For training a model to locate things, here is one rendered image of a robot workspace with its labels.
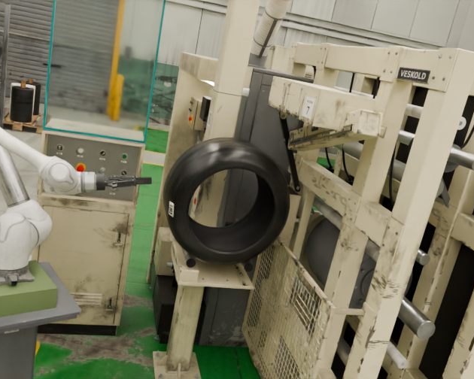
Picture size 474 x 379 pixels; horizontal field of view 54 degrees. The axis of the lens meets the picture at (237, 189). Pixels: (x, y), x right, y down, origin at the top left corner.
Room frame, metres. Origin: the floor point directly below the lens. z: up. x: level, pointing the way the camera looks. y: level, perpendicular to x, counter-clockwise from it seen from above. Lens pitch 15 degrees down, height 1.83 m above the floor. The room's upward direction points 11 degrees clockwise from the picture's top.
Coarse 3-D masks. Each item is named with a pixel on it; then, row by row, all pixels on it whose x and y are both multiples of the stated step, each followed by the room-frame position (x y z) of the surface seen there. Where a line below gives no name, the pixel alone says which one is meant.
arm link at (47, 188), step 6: (78, 174) 1.90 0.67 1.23; (78, 180) 1.87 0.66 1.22; (48, 186) 1.84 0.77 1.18; (78, 186) 1.88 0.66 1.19; (48, 192) 1.86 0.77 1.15; (54, 192) 1.86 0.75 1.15; (60, 192) 1.84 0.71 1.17; (66, 192) 1.83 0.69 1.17; (72, 192) 1.86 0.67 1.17; (78, 192) 1.89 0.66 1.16
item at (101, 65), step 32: (64, 0) 2.49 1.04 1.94; (96, 0) 2.53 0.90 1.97; (128, 0) 2.58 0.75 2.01; (160, 0) 2.62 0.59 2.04; (64, 32) 2.49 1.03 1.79; (96, 32) 2.54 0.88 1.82; (128, 32) 2.58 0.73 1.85; (160, 32) 2.62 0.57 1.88; (64, 64) 2.50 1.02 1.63; (96, 64) 2.54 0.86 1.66; (128, 64) 2.59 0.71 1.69; (64, 96) 2.50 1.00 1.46; (96, 96) 2.55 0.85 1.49; (128, 96) 2.59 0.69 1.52; (64, 128) 2.50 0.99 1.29; (96, 128) 2.55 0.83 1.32; (128, 128) 2.60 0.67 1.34
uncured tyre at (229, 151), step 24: (216, 144) 2.06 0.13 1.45; (240, 144) 2.07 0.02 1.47; (192, 168) 1.96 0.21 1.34; (216, 168) 1.96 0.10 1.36; (240, 168) 1.99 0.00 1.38; (264, 168) 2.03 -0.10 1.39; (168, 192) 1.99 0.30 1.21; (192, 192) 1.94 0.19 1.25; (264, 192) 2.32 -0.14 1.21; (288, 192) 2.10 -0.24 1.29; (168, 216) 1.96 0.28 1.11; (264, 216) 2.30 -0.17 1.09; (192, 240) 1.95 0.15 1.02; (216, 240) 2.25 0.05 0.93; (240, 240) 2.26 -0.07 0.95; (264, 240) 2.04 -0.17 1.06
